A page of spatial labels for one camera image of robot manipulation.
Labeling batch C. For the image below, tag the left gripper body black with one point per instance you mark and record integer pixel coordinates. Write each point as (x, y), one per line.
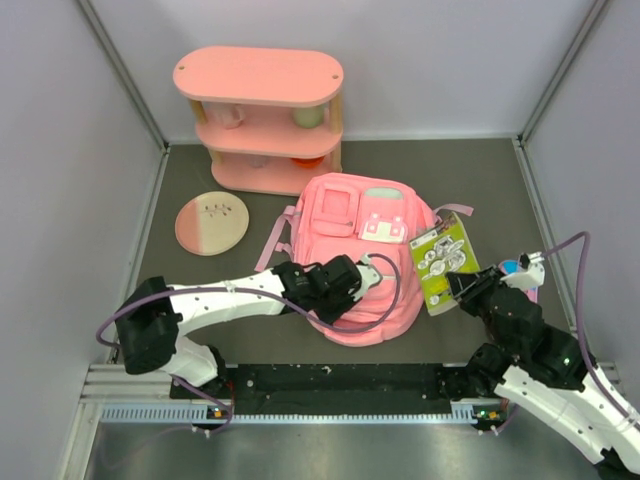
(333, 305)

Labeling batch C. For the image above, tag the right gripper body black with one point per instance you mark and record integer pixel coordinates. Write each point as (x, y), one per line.
(480, 306)

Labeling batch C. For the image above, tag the green sticker book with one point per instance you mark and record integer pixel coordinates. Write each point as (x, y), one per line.
(443, 249)

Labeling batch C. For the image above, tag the pink school backpack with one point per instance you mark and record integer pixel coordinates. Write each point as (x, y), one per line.
(340, 213)

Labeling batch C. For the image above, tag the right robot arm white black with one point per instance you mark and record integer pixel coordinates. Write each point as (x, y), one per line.
(546, 372)

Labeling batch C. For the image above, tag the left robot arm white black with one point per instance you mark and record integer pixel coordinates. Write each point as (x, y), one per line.
(154, 323)

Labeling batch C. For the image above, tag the pink pencil case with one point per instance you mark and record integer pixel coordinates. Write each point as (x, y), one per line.
(512, 266)

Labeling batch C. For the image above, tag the orange bowl on lower shelf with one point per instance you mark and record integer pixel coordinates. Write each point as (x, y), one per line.
(307, 163)

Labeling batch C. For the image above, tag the pink and cream plate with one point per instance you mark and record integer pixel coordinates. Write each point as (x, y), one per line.
(211, 223)

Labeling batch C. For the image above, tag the clear glass on lower shelf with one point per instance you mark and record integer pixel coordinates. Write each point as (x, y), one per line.
(258, 161)

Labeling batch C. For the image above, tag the pale green cup on shelf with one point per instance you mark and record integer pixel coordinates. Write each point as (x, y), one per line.
(308, 117)

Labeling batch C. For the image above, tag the pink three-tier shelf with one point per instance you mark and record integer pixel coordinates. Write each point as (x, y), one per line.
(268, 83)

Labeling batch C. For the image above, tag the pink cup on shelf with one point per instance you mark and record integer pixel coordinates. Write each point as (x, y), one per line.
(229, 116)

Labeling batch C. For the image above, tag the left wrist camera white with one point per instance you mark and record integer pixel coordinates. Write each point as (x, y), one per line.
(373, 284)

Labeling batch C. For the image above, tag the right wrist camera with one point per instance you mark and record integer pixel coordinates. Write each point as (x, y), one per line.
(530, 273)

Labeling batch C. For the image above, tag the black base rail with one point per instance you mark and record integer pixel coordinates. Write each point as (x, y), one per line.
(344, 389)

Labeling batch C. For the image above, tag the grey slotted cable duct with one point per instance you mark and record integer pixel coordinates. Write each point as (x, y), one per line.
(201, 414)

